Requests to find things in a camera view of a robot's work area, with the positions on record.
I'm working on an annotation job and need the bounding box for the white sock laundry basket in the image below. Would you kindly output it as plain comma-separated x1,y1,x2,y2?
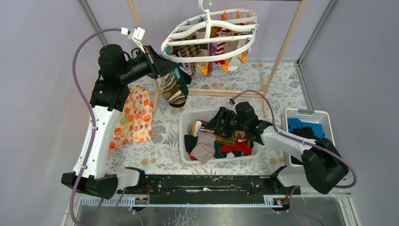
178,107,262,165

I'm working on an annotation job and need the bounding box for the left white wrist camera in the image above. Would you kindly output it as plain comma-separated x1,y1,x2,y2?
120,26,145,52

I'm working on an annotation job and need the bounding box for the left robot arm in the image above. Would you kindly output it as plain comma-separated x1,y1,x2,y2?
61,44,178,200

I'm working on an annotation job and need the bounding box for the blue cloth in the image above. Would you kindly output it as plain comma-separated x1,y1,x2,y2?
287,118,325,139

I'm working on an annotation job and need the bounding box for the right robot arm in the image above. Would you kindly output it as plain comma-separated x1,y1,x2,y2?
205,102,349,194

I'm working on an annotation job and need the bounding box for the beige sock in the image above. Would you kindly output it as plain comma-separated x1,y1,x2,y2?
191,132,216,164

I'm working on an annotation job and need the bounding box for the purple clothespin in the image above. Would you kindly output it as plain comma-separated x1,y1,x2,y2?
180,63,192,76

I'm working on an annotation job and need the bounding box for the wooden drying rack frame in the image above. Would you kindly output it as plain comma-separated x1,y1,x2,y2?
127,0,307,113

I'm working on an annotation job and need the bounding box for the dark green sock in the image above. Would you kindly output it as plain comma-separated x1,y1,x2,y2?
178,69,192,96

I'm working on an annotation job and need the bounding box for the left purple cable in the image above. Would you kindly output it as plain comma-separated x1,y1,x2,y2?
69,28,129,226

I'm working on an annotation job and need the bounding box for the olive green sock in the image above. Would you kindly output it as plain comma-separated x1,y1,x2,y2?
215,135,235,146

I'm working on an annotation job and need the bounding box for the white side basket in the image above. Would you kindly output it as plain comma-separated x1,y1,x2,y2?
282,107,333,168

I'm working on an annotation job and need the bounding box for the red sock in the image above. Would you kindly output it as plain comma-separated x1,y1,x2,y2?
219,142,252,157

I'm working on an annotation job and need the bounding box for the white oval sock hanger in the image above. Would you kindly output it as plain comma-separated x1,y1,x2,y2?
161,0,258,63

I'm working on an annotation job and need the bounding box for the brown striped sock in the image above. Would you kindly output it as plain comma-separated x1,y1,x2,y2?
162,73,187,108

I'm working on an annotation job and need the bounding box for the floral orange cloth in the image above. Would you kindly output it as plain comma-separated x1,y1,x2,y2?
108,85,153,153

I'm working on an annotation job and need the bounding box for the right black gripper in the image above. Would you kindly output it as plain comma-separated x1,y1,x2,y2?
204,106,248,138

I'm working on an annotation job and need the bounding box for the orange clothespin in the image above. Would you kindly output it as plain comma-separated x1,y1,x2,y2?
237,51,247,63
197,62,208,75
217,59,229,72

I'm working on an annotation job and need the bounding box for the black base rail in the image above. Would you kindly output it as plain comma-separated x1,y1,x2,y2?
125,175,294,196

